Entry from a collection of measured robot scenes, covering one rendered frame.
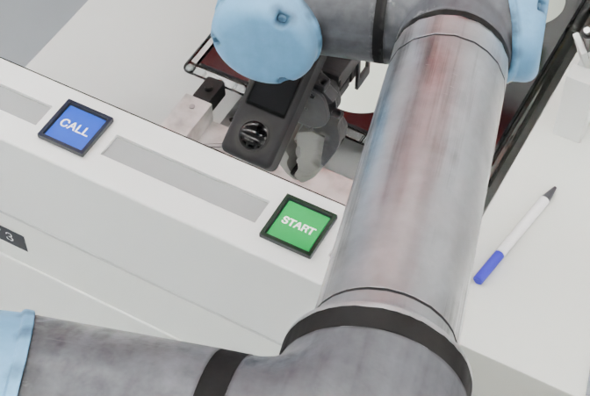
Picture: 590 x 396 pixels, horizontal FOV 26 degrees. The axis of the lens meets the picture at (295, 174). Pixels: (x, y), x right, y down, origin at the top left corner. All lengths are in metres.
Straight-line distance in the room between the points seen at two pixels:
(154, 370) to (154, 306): 0.85
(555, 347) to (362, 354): 0.61
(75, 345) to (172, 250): 0.72
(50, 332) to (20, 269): 0.94
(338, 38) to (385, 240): 0.24
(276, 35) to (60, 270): 0.70
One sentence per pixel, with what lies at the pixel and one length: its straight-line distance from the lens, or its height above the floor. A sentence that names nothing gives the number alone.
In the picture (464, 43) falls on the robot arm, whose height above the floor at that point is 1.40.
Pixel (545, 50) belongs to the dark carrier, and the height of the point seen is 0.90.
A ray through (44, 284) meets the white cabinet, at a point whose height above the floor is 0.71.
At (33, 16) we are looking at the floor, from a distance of 2.87.
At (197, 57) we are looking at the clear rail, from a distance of 1.47.
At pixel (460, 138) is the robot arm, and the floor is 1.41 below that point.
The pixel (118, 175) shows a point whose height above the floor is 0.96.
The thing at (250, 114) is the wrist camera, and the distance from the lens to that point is 1.03.
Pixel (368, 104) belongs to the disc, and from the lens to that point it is 1.42.
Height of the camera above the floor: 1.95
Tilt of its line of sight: 51 degrees down
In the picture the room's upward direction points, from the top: straight up
